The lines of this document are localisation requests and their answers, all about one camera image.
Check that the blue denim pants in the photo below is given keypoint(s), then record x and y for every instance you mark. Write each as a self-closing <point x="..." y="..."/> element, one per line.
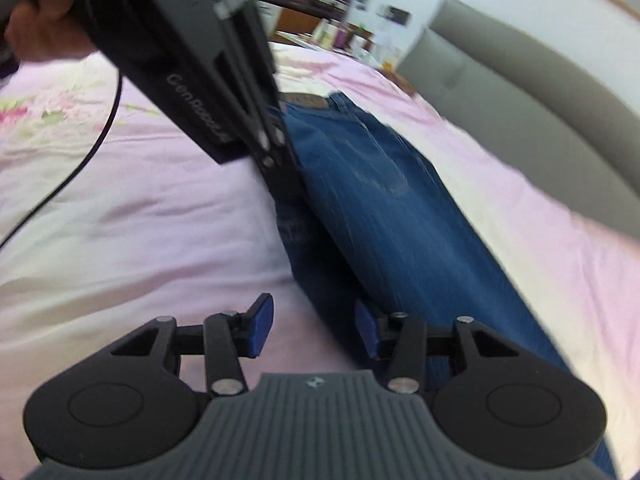
<point x="400" y="220"/>

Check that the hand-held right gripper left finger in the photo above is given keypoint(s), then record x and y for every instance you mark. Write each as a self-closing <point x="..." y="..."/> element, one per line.
<point x="262" y="327"/>

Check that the pink floral blanket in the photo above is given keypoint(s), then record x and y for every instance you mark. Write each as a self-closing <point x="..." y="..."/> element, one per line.
<point x="150" y="220"/>

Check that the dark wall switch panel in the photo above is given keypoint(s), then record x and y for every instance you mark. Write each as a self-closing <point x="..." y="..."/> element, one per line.
<point x="396" y="14"/>

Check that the white-topped nightstand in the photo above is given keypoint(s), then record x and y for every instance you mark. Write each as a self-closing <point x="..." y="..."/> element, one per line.
<point x="295" y="22"/>

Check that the grey padded headboard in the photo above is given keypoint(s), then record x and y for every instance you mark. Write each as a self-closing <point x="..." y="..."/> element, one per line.
<point x="525" y="110"/>

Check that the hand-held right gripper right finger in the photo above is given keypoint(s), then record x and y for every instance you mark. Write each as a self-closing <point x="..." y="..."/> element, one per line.
<point x="365" y="332"/>

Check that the person's left hand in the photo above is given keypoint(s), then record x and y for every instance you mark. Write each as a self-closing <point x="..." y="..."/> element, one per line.
<point x="45" y="30"/>

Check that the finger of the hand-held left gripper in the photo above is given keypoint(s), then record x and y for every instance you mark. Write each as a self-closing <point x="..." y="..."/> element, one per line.
<point x="260" y="85"/>

